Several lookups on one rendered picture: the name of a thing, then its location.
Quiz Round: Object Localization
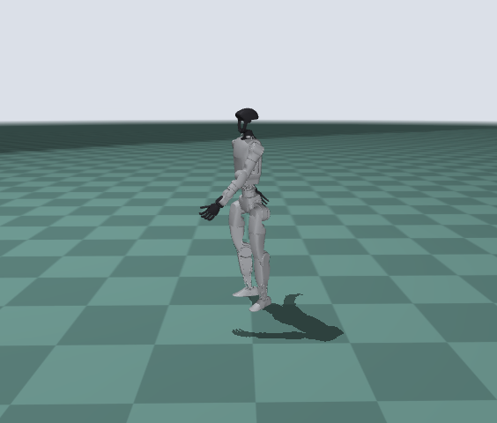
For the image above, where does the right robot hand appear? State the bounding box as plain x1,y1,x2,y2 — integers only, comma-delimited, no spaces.
254,185,269,206

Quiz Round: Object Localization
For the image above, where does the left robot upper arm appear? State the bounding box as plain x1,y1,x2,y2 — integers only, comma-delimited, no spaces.
234,142,264,180

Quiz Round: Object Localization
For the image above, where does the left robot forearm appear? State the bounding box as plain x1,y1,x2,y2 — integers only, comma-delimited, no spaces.
219,172,248,206

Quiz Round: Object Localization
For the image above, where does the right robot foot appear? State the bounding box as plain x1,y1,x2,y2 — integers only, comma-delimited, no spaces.
233,286,259,297

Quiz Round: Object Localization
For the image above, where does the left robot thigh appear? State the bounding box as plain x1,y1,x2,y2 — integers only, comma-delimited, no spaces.
248,203,271,264

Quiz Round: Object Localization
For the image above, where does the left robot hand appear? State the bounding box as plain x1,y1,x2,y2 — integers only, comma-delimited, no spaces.
199,196,224,221

